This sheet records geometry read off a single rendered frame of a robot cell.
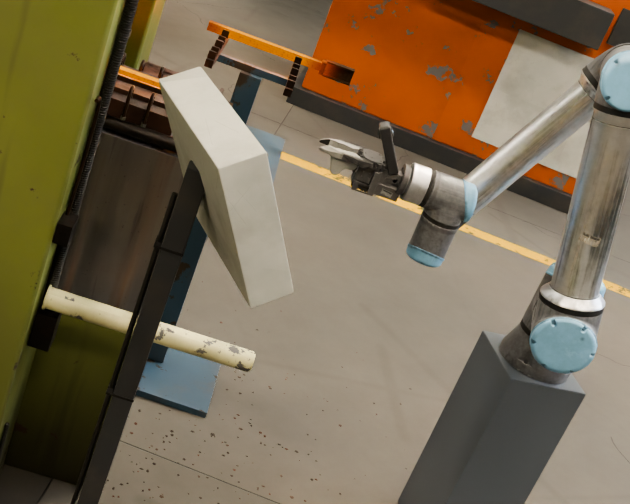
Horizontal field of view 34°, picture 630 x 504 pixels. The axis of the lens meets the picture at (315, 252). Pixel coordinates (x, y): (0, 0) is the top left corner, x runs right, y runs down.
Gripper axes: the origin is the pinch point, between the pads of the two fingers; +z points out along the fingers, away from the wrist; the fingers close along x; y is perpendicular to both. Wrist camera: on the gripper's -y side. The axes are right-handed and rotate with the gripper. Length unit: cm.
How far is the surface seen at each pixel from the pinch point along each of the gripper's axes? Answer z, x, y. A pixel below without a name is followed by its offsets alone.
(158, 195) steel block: 31.5, -16.0, 18.2
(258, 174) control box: 16, -73, -16
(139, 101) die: 41.5, -8.9, 2.0
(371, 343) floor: -53, 102, 100
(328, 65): 1, 59, -2
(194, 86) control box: 30, -50, -18
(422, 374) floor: -72, 92, 100
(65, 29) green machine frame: 54, -45, -19
